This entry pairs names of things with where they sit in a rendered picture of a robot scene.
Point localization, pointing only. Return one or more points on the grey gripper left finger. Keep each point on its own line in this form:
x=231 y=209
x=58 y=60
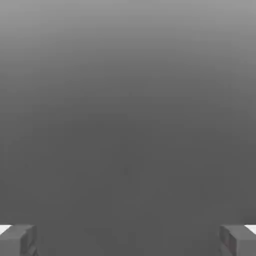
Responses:
x=15 y=241

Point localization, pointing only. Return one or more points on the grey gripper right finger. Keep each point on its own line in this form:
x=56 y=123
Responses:
x=241 y=241

